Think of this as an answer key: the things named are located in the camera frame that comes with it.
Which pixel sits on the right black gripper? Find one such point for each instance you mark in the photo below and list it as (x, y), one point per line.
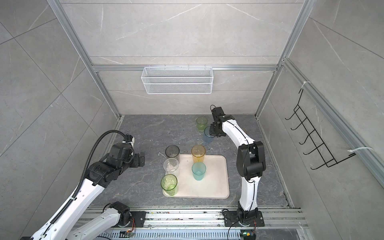
(212, 132)

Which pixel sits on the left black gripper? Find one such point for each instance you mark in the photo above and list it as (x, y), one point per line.
(136, 162)

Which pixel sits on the blue tumbler glass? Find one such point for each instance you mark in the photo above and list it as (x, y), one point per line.
(207, 137)

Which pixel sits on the small green glass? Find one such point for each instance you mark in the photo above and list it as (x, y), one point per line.
(201, 123)

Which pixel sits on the tall amber tumbler glass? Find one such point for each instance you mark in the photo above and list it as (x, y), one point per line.
(198, 153)

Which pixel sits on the teal textured cup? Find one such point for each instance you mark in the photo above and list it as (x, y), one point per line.
(199, 170)

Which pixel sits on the dark grey tumbler glass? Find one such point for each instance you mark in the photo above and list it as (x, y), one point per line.
(173, 151)

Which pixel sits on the clear tumbler glass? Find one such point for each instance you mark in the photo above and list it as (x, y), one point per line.
(171, 167)

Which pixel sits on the tall green tumbler glass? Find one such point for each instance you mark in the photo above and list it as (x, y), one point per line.
(169, 184)

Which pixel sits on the beige plastic tray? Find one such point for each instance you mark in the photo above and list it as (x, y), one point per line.
(214, 185)

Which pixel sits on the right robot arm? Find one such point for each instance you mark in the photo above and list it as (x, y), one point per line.
(250, 163)

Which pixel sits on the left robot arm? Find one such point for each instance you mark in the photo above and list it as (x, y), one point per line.
(97, 177)

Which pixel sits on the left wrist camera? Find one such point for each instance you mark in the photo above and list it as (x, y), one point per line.
(129, 139)

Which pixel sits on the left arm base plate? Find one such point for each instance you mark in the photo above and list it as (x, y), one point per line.
(132, 219)

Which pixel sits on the white wire mesh basket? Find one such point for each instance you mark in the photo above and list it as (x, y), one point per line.
(178, 80)

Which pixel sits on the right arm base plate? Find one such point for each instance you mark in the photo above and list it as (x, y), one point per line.
(238, 218)

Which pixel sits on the black wire hook rack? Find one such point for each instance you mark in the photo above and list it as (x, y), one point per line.
(320, 147)

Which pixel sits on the aluminium mounting rail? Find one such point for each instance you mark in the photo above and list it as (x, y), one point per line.
(204, 218)

